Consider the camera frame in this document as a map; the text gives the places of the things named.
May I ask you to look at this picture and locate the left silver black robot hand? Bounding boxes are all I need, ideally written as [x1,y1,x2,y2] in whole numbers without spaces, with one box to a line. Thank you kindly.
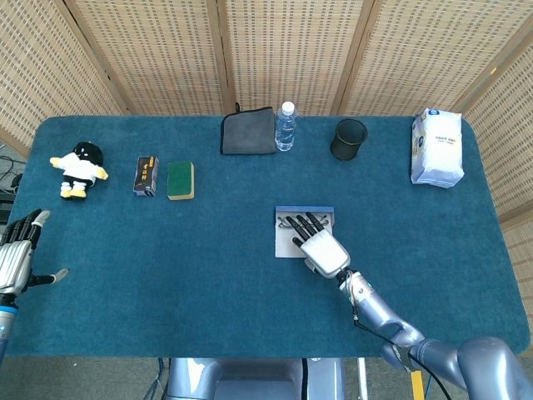
[0,208,70,297]

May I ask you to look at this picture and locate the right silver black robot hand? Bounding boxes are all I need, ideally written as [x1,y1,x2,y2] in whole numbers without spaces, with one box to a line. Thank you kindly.
[285,211,351,280]

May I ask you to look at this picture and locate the blue glasses case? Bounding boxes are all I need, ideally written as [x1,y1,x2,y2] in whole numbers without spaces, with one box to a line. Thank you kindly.
[273,205,336,259]

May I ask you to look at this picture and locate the black eyeglasses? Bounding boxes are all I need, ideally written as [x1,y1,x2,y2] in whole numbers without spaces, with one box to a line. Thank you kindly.
[276,212,330,231]

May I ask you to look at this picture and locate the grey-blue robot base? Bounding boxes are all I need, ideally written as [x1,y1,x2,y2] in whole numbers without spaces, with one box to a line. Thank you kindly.
[166,357,346,400]

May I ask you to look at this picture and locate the black mesh pen cup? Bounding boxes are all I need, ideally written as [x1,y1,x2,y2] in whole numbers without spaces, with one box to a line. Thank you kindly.
[330,117,369,162]

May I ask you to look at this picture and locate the black white penguin plush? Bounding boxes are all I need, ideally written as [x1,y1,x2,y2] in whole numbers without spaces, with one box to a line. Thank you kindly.
[49,141,110,202]

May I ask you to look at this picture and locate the white metal table leg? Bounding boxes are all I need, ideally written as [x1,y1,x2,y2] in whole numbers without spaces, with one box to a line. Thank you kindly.
[356,357,370,400]

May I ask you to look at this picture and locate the clear plastic water bottle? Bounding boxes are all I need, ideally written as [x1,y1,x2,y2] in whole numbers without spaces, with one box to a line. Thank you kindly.
[274,101,298,153]

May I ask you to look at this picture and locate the folded grey cloth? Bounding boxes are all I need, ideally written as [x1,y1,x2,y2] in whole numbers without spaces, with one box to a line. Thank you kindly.
[219,102,278,156]

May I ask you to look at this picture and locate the white tissue pack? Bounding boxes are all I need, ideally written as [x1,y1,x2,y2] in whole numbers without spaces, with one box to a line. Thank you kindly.
[410,106,466,189]

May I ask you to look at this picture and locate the blue felt table mat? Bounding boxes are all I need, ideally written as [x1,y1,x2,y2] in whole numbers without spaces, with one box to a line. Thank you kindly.
[0,115,532,359]

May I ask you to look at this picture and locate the small dark printed box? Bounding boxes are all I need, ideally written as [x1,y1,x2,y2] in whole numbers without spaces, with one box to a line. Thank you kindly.
[132,155,160,198]

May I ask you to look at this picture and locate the green yellow sponge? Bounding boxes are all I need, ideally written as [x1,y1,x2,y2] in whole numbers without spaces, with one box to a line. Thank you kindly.
[166,161,196,202]

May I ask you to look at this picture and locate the woven bamboo folding screen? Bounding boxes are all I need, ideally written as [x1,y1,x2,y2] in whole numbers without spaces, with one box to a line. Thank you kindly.
[0,0,533,330]

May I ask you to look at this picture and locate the black floor cables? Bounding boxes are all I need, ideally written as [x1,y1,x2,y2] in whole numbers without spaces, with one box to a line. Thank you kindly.
[0,154,24,197]

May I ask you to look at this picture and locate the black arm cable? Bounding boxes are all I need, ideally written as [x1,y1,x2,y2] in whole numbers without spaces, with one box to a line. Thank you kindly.
[351,306,451,400]

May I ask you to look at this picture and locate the blue cable bundle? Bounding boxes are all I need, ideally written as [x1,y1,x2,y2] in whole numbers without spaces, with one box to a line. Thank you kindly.
[145,357,168,400]

